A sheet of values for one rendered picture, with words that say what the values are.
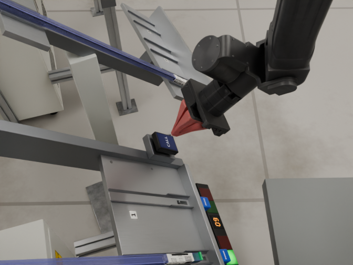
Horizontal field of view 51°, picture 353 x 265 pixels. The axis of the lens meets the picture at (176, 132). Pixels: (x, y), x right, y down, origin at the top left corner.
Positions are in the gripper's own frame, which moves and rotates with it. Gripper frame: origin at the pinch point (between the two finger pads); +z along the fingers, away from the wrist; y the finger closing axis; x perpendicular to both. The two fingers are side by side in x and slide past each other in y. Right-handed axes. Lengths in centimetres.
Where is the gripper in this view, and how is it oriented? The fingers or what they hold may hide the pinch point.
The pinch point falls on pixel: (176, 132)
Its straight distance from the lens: 69.8
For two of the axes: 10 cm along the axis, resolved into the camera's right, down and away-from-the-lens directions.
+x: 7.0, 2.0, 6.8
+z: -6.5, 5.6, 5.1
